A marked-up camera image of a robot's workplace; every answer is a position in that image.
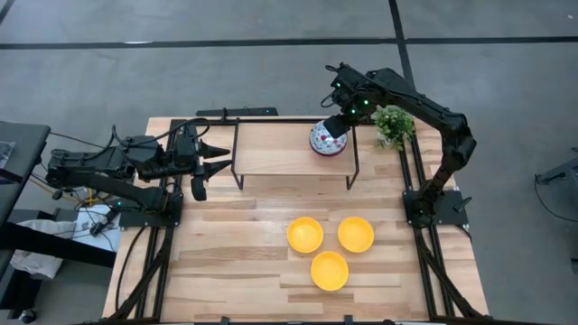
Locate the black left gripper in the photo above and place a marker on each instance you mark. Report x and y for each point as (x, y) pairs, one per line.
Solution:
(187, 153)

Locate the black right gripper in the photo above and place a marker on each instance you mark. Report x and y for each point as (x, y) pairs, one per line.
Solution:
(357, 92)

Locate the red floral ceramic bowl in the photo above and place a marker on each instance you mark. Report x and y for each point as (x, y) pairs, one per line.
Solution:
(323, 140)
(329, 155)

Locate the yellow plastic bowl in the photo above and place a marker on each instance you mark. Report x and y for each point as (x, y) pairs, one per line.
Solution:
(356, 234)
(329, 271)
(305, 234)

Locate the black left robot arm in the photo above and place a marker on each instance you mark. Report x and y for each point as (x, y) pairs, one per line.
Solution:
(90, 164)

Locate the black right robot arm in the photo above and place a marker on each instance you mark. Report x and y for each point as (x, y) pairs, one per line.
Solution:
(433, 113)

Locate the black power strip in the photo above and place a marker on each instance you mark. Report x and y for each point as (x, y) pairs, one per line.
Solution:
(235, 112)

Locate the green potted plant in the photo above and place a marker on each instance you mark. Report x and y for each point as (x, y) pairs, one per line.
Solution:
(393, 128)

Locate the wooden shelf black metal legs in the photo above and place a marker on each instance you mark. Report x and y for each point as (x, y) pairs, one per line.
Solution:
(280, 153)

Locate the white printed paper sheet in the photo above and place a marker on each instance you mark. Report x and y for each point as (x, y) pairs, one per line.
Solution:
(90, 234)

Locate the black metal beam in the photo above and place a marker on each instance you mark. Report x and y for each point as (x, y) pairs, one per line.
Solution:
(45, 244)

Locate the black side table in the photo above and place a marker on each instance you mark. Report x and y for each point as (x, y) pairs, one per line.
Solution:
(22, 144)

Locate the white plastic bag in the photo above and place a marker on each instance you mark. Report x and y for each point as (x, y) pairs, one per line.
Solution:
(36, 266)

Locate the black stand leg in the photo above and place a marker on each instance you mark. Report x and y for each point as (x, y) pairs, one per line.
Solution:
(560, 171)

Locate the black round caster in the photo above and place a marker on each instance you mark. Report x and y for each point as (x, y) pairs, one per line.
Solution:
(27, 316)

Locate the black aluminium frame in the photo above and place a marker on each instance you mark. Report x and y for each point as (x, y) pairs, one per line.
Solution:
(293, 121)

